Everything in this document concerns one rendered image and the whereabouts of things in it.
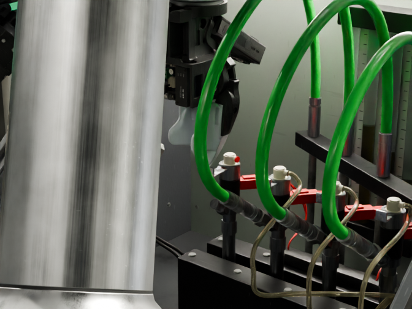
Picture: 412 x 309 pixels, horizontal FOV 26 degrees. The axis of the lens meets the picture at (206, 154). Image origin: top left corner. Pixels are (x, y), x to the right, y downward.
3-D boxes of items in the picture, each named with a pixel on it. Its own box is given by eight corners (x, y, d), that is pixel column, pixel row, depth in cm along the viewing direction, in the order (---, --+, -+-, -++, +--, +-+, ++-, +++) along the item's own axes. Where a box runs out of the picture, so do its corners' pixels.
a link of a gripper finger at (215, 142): (179, 177, 110) (179, 105, 107) (210, 164, 114) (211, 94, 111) (199, 183, 108) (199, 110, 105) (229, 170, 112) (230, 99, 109)
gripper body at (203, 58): (146, 103, 108) (143, 3, 104) (192, 88, 114) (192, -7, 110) (194, 114, 103) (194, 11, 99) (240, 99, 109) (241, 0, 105)
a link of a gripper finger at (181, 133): (161, 171, 112) (160, 100, 108) (192, 159, 116) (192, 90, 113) (179, 177, 110) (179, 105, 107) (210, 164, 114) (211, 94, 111)
